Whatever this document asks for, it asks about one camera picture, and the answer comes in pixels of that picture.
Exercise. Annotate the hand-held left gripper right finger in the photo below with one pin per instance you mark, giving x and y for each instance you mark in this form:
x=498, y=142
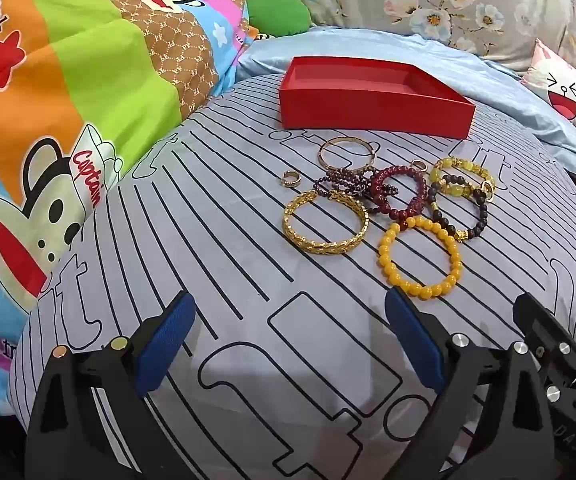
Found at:
x=415, y=340

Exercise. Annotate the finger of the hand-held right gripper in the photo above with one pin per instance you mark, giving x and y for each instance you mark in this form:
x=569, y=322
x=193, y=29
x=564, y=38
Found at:
x=542, y=325

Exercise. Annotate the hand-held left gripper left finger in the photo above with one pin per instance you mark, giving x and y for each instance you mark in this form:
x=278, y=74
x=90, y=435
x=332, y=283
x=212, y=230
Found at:
x=165, y=340

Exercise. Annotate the wide gold cuff bangle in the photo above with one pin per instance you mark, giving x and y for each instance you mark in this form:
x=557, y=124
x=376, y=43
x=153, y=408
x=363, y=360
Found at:
x=318, y=249

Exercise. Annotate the thin gold bangle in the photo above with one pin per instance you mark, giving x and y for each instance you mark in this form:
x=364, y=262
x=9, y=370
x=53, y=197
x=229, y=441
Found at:
x=323, y=159

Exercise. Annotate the red cardboard box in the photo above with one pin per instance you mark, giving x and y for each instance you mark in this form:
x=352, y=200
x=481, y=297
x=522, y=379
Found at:
x=367, y=115

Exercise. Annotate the grey striped bedsheet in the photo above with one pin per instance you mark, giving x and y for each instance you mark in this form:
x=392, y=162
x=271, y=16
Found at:
x=218, y=260

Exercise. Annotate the light blue pillow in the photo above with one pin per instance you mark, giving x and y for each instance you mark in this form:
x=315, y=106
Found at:
x=517, y=110

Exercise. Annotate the pink cat face cushion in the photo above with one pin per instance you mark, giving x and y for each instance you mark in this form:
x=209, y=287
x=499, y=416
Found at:
x=557, y=95

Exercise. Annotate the colourful cartoon monkey quilt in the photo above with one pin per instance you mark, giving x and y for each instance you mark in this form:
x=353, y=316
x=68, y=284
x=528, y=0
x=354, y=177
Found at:
x=93, y=60

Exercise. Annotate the green plush toy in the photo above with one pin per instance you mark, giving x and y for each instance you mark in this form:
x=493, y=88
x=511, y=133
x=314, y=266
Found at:
x=278, y=12

